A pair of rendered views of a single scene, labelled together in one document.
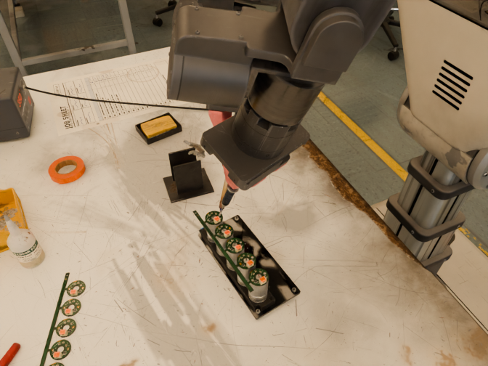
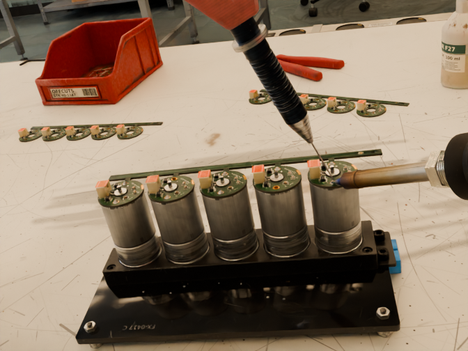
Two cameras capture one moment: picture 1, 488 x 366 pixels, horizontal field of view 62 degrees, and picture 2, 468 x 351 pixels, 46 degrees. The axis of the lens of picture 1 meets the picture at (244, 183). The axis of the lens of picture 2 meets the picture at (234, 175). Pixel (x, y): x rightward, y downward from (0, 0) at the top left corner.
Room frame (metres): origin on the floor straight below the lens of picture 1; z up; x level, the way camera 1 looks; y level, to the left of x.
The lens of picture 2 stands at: (0.49, -0.16, 0.95)
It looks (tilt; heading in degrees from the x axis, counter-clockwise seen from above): 30 degrees down; 134
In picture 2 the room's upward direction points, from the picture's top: 11 degrees counter-clockwise
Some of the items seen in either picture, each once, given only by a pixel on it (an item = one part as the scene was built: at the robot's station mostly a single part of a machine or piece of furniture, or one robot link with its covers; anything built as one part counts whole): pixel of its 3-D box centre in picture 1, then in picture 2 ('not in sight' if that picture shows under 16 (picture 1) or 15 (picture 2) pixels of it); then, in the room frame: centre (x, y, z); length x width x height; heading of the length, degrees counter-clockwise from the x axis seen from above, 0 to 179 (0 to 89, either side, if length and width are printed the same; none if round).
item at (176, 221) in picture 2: (246, 271); (181, 225); (0.29, 0.00, 0.79); 0.02 x 0.02 x 0.05
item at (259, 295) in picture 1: (258, 287); (132, 229); (0.27, -0.02, 0.79); 0.02 x 0.02 x 0.05
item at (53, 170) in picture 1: (67, 169); not in sight; (0.52, 0.31, 0.76); 0.06 x 0.06 x 0.01
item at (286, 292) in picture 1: (246, 263); (237, 289); (0.33, 0.00, 0.76); 0.16 x 0.07 x 0.01; 32
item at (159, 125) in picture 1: (158, 127); not in sight; (0.64, 0.17, 0.76); 0.07 x 0.05 x 0.02; 125
